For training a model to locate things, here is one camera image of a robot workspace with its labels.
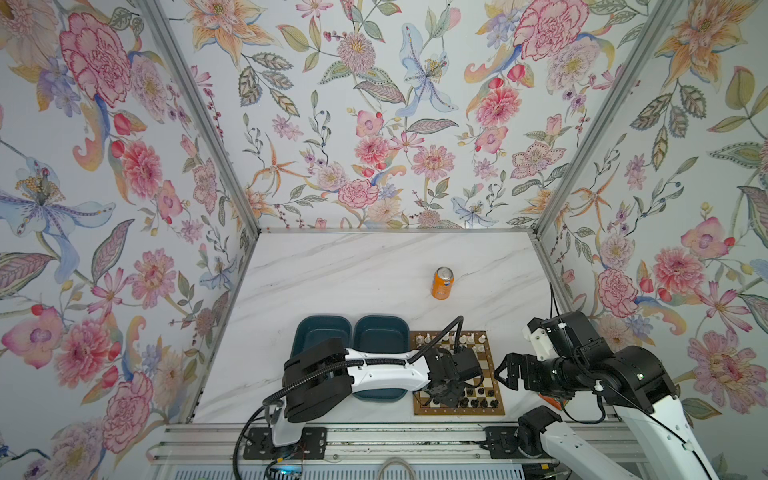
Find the teal plastic tray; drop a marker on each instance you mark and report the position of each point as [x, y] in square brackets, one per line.
[381, 334]
[316, 329]

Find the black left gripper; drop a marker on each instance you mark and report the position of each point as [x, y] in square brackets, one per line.
[454, 399]

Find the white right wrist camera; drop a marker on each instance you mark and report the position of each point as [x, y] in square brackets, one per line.
[543, 346]

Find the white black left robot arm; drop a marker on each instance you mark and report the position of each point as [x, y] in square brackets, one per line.
[319, 379]

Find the left teal plastic tray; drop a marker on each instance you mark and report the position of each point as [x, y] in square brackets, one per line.
[316, 329]

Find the wooden chess board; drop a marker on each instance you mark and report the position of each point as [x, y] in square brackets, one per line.
[480, 395]

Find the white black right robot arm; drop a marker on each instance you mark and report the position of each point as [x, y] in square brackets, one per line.
[570, 357]

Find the right teal plastic tray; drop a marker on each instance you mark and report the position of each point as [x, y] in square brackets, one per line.
[381, 334]

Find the aluminium mounting rail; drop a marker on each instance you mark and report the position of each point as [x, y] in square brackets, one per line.
[373, 443]

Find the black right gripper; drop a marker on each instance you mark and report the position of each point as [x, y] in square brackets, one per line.
[524, 381]

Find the orange soda can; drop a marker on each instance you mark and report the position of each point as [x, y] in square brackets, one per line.
[442, 283]

